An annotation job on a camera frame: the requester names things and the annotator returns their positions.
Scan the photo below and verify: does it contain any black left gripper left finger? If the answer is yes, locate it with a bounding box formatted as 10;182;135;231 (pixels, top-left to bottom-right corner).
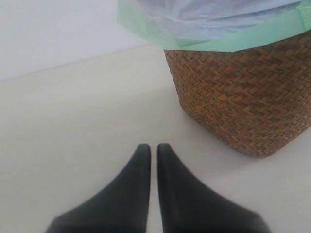
46;144;151;233

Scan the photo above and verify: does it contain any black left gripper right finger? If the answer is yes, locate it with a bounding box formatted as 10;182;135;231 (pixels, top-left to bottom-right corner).
157;143;265;233

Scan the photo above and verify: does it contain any woven wicker waste basket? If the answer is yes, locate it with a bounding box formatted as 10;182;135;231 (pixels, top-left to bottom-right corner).
164;32;311;158

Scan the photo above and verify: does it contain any white plastic bin liner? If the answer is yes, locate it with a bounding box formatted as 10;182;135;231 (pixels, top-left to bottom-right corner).
117;0;311;52

